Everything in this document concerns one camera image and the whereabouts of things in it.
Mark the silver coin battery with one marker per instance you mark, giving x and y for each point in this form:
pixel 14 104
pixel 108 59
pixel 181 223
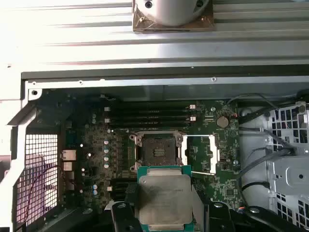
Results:
pixel 222 121

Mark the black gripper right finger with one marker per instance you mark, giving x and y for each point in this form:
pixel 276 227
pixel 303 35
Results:
pixel 219 217

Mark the CPU socket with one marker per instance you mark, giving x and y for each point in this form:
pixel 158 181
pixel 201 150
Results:
pixel 157 147

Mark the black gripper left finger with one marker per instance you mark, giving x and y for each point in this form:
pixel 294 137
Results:
pixel 123 217

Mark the green motherboard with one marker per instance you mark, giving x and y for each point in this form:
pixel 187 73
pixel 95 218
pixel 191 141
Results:
pixel 229 145

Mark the silver green CPU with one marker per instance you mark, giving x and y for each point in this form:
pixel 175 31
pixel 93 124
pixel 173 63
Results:
pixel 164 193

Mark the black RAM slot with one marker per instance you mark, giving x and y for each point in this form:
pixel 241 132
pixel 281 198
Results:
pixel 149 113
pixel 149 124
pixel 149 119
pixel 149 107

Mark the silver rear port housing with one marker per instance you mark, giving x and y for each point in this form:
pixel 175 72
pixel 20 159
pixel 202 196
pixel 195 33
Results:
pixel 68 154
pixel 67 166
pixel 69 185

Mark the blue video port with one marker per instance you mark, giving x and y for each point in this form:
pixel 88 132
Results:
pixel 70 137

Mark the black silver PC case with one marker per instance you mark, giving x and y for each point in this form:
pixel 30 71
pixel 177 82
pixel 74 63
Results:
pixel 144 83

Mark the silver drive cage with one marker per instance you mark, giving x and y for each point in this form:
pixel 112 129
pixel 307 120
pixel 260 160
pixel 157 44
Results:
pixel 289 174

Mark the metal socket cover frame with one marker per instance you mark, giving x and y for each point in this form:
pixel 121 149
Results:
pixel 214 154

